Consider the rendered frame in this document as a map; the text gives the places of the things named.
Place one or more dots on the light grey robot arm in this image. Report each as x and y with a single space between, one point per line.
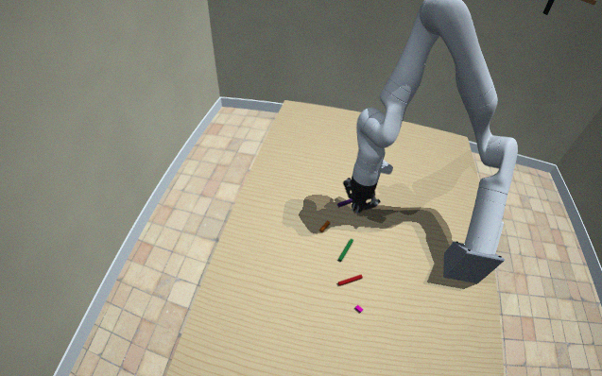
452 21

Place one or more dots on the orange rod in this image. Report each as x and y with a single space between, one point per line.
324 226

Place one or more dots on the purple rod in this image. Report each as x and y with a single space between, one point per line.
344 202

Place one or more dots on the green rod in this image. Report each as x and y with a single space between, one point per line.
345 250

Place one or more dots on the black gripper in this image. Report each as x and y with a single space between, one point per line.
358 196

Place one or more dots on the dark red rod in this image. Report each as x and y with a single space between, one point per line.
353 279

